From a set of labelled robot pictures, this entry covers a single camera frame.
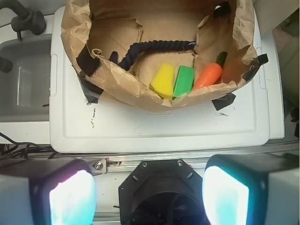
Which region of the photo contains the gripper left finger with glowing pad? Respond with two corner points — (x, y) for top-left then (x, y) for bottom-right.
(0, 159), (97, 225)

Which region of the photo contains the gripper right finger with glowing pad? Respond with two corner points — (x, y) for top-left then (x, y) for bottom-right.
(202, 153), (300, 225)

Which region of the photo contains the grey toy sink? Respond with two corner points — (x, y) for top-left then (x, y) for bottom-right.
(0, 34), (52, 122)

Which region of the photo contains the orange toy carrot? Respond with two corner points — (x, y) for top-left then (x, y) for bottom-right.
(192, 52), (228, 90)

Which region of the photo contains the green sponge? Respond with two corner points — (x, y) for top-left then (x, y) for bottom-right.
(173, 65), (194, 98)

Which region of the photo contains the yellow sponge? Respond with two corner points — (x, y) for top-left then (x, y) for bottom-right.
(150, 62), (175, 100)

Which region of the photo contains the black toy faucet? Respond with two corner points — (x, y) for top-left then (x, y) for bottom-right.
(0, 0), (46, 41)

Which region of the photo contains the brown paper bag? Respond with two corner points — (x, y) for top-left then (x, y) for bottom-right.
(61, 0), (260, 112)

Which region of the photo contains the aluminium frame rail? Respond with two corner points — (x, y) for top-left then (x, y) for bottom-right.
(46, 142), (300, 174)

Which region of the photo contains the dark blue rope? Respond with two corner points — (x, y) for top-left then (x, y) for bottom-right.
(109, 40), (197, 71)

